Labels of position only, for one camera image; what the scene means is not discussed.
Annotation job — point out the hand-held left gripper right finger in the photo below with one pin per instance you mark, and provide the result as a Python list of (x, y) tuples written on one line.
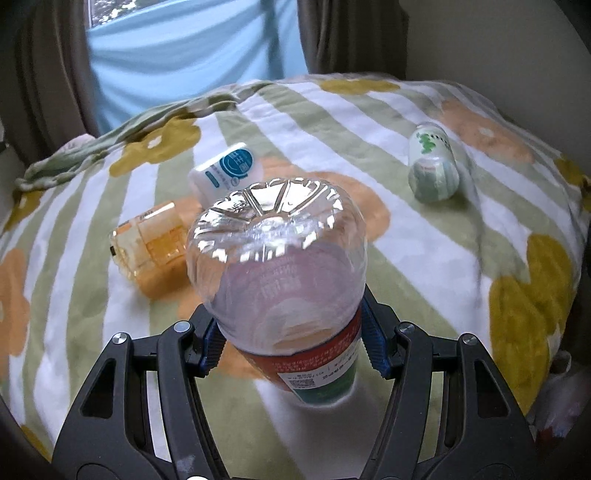
[(375, 341)]

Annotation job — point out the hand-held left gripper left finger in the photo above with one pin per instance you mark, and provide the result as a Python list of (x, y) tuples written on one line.
[(211, 342)]

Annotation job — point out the clear plastic bottle red label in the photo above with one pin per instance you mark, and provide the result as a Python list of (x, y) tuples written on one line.
[(277, 277)]

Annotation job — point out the orange plastic bottle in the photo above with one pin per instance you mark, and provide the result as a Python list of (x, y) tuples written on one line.
[(147, 247)]

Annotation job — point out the flower striped blanket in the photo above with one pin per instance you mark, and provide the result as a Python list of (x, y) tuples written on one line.
[(323, 184)]

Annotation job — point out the white bottle blue label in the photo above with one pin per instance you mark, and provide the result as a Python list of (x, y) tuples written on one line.
[(226, 173)]

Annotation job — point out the white bottle green label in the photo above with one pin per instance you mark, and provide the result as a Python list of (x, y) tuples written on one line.
[(431, 164)]

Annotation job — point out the light blue curtain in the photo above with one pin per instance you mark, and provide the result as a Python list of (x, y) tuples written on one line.
[(184, 55)]

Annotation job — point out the brown curtain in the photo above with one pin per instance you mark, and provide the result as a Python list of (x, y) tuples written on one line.
[(46, 69), (351, 34)]

